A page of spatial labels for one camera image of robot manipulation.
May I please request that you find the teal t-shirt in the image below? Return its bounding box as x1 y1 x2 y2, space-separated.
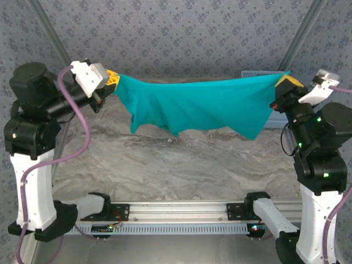
112 70 291 141

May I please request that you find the light blue plastic basket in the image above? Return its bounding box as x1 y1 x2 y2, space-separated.
241 70 289 129

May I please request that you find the grey metal sheet panel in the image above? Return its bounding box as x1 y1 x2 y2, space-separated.
30 233 284 264

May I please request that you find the aluminium frame post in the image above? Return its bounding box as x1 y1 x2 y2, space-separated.
27 0 73 65
277 0 328 72

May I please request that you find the thin black right gripper cable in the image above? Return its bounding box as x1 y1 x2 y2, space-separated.
279 122 300 158

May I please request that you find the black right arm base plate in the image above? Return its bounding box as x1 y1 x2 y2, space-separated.
226 202 262 221

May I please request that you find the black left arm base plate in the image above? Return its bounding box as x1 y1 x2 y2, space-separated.
79 202 130 222

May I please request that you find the aluminium mounting rail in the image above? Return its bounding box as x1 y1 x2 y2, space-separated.
79 200 303 224

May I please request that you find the white slotted cable duct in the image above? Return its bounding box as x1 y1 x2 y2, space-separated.
67 223 252 235

